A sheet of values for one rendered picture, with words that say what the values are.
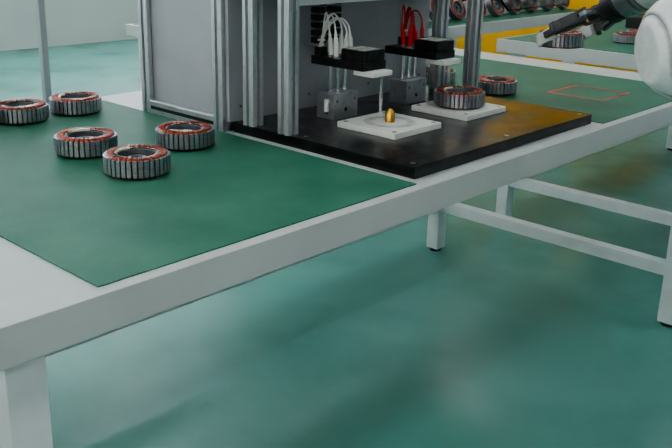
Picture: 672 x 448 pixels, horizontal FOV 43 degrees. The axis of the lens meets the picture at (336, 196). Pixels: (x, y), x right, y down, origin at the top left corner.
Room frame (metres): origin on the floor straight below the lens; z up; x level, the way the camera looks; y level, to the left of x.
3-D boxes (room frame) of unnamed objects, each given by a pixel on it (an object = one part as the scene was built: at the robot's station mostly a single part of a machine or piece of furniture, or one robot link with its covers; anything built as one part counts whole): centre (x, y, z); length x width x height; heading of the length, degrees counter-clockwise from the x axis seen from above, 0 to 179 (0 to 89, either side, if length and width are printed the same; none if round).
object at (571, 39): (2.11, -0.54, 0.91); 0.11 x 0.11 x 0.04
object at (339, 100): (1.80, 0.00, 0.80); 0.08 x 0.05 x 0.06; 138
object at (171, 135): (1.60, 0.29, 0.77); 0.11 x 0.11 x 0.04
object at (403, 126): (1.70, -0.11, 0.78); 0.15 x 0.15 x 0.01; 48
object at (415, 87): (1.98, -0.16, 0.80); 0.08 x 0.05 x 0.06; 138
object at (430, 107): (1.88, -0.27, 0.78); 0.15 x 0.15 x 0.01; 48
